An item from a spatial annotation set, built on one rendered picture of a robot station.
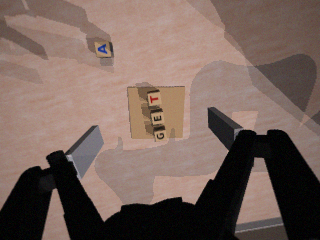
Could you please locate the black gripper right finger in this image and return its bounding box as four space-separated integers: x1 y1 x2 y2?
171 107 320 240

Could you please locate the beige letter block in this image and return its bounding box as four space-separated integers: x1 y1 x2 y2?
151 109 164 125
154 126 167 142
94 41 114 58
147 90 162 106

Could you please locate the tan flat mat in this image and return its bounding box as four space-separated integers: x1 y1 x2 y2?
128 87 185 139

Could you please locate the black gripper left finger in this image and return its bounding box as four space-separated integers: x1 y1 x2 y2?
0 125 115 240

